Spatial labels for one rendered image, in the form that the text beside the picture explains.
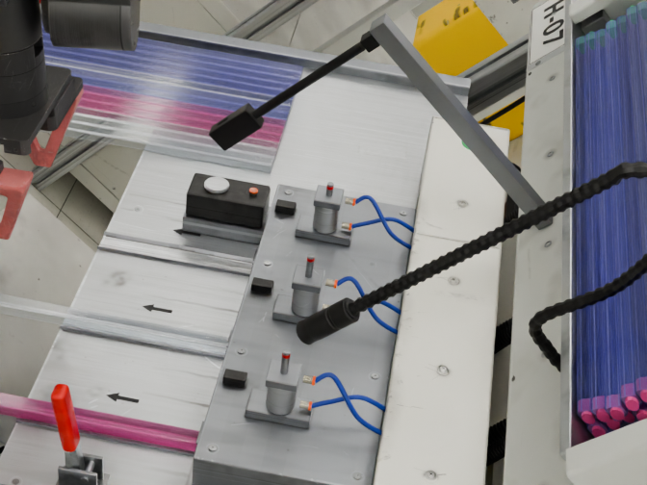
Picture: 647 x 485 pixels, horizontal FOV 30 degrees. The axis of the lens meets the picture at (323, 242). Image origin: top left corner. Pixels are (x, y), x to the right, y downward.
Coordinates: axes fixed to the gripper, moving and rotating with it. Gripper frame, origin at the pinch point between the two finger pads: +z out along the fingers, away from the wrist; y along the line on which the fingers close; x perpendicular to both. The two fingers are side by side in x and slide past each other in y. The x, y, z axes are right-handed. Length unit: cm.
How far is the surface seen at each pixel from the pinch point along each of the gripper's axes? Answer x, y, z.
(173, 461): -15.8, -12.4, 14.7
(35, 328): 15, 31, 48
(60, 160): 45, 120, 92
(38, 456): -5.4, -14.6, 14.3
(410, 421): -33.8, -10.6, 7.4
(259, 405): -22.2, -10.9, 8.1
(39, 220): 19, 46, 44
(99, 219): 40, 127, 112
